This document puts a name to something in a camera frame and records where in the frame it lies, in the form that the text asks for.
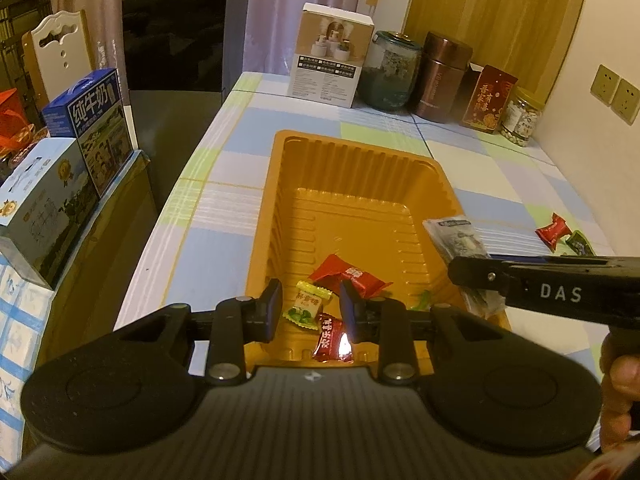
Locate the person's right hand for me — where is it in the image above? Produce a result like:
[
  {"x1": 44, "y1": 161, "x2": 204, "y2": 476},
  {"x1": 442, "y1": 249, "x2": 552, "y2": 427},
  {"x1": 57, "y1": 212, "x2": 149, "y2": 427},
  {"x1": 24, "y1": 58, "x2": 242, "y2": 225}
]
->
[{"x1": 600, "y1": 332, "x2": 640, "y2": 453}]

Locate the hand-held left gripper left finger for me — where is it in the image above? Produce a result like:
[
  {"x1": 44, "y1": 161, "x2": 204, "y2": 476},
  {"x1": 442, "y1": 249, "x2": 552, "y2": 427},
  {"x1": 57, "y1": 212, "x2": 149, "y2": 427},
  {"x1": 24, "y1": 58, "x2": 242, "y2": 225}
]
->
[{"x1": 112, "y1": 278, "x2": 284, "y2": 386}]

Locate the black glossy appliance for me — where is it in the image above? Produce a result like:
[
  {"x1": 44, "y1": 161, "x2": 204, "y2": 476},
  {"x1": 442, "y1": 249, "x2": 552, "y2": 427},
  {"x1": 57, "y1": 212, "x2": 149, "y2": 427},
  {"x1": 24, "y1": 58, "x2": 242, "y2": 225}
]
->
[{"x1": 121, "y1": 0, "x2": 253, "y2": 211}]

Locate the clear grey snack packet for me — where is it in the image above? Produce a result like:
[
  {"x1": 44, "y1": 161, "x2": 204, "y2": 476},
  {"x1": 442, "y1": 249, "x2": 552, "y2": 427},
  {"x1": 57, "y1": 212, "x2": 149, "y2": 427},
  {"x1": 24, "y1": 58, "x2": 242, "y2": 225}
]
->
[{"x1": 422, "y1": 216, "x2": 506, "y2": 318}]

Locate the brown metal canister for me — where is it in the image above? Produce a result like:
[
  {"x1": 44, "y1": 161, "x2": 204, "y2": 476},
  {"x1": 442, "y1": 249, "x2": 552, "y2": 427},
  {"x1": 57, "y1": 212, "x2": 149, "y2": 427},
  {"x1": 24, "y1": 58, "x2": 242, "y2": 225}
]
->
[{"x1": 412, "y1": 31, "x2": 473, "y2": 124}]

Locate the checked tablecloth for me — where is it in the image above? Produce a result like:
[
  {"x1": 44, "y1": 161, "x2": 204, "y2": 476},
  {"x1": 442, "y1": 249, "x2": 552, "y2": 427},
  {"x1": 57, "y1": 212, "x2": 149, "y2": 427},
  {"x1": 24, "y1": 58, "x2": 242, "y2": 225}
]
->
[{"x1": 112, "y1": 71, "x2": 618, "y2": 376}]

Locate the large red candy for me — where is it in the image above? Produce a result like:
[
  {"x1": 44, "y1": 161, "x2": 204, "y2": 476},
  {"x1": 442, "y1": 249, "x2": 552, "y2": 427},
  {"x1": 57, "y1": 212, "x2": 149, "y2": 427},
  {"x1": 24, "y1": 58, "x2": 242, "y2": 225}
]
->
[
  {"x1": 535, "y1": 212, "x2": 572, "y2": 253},
  {"x1": 308, "y1": 254, "x2": 394, "y2": 298}
]

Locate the white blue patterned cover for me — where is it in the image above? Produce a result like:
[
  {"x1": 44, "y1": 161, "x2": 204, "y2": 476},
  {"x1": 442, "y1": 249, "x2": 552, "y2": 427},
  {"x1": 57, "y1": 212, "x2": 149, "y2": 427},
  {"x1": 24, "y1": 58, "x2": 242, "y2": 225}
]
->
[{"x1": 0, "y1": 250, "x2": 53, "y2": 461}]

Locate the red gold printed packet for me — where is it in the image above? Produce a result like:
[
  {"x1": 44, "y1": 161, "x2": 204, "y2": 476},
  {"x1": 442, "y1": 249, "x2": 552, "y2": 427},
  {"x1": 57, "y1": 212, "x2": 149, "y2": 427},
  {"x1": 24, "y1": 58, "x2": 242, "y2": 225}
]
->
[{"x1": 461, "y1": 64, "x2": 518, "y2": 135}]

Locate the blue milk carton box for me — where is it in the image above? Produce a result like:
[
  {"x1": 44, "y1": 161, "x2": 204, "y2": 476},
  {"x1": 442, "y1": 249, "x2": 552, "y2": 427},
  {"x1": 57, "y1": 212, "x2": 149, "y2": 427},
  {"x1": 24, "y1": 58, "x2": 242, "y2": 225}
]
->
[{"x1": 42, "y1": 67, "x2": 136, "y2": 198}]

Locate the glass jar with lid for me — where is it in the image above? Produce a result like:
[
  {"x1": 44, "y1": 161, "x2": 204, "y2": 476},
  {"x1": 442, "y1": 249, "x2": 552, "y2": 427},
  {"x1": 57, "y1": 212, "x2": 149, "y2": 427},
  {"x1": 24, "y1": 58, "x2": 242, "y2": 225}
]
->
[{"x1": 356, "y1": 30, "x2": 423, "y2": 112}]

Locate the dark shelf rack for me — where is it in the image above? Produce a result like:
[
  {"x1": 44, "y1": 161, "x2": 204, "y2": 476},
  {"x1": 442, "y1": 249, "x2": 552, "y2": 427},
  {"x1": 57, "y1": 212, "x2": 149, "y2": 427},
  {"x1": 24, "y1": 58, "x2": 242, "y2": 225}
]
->
[{"x1": 0, "y1": 0, "x2": 53, "y2": 126}]

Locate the red gift basket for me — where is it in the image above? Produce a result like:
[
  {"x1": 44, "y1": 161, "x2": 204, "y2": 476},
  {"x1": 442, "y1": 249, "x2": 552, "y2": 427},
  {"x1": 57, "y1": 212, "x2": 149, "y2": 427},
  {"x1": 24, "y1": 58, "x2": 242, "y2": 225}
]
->
[{"x1": 0, "y1": 87, "x2": 51, "y2": 181}]

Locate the dark red foil candy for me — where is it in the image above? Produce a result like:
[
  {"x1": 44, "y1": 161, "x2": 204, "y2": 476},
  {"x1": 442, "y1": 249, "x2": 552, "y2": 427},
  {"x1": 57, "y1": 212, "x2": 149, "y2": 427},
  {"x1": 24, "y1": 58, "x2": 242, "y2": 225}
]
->
[{"x1": 312, "y1": 312, "x2": 355, "y2": 365}]

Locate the dark brown box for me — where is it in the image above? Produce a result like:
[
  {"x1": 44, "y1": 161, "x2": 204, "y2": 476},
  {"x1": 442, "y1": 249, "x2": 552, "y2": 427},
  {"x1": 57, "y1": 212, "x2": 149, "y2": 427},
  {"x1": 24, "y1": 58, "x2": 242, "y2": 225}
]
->
[{"x1": 465, "y1": 62, "x2": 483, "y2": 116}]

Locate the wooden door panel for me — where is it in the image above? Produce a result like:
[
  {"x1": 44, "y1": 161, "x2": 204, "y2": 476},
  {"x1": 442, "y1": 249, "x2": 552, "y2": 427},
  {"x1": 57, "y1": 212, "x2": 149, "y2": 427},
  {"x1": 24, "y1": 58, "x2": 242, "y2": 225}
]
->
[{"x1": 402, "y1": 0, "x2": 593, "y2": 98}]

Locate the clear plastic nut jar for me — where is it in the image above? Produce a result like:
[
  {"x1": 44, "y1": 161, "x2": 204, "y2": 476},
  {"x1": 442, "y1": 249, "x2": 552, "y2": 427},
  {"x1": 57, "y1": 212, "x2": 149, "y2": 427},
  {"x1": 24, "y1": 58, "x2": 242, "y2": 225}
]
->
[{"x1": 500, "y1": 86, "x2": 545, "y2": 147}]

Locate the light blue carton box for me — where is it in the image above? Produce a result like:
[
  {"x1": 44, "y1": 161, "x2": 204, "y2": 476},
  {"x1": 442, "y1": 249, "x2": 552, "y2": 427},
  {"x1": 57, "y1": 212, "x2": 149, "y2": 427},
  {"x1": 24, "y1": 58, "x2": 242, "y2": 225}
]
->
[{"x1": 0, "y1": 137, "x2": 101, "y2": 291}]

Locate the yellow green candy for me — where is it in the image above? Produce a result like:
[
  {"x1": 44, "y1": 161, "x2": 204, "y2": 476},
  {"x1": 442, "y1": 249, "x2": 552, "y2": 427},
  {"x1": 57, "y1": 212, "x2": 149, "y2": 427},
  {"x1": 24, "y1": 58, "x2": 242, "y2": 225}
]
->
[{"x1": 282, "y1": 280, "x2": 335, "y2": 331}]

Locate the white product box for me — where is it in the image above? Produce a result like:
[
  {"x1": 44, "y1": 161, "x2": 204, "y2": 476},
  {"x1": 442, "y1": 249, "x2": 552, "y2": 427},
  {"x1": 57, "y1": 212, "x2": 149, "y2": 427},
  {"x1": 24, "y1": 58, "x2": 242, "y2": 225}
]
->
[{"x1": 288, "y1": 2, "x2": 375, "y2": 110}]

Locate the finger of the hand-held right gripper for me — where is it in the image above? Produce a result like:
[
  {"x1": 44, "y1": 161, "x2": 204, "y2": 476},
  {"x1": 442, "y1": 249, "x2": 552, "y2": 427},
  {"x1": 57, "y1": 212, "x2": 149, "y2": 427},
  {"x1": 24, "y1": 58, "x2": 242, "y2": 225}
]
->
[{"x1": 446, "y1": 256, "x2": 522, "y2": 307}]

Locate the orange plastic tray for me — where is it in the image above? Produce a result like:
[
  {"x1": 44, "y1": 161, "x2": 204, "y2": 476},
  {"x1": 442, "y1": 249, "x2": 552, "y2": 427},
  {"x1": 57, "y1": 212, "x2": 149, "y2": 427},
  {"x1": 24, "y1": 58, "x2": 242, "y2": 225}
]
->
[{"x1": 245, "y1": 130, "x2": 513, "y2": 366}]

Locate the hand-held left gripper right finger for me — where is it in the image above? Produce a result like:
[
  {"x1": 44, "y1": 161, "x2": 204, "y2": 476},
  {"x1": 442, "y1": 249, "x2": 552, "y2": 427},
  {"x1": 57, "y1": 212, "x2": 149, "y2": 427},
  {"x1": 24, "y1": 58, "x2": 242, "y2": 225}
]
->
[{"x1": 339, "y1": 280, "x2": 511, "y2": 386}]

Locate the white chair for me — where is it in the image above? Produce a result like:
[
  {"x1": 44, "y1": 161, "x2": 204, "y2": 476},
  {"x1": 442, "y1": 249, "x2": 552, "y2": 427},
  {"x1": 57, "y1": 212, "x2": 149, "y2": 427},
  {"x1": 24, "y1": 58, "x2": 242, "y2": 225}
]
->
[{"x1": 22, "y1": 10, "x2": 96, "y2": 106}]

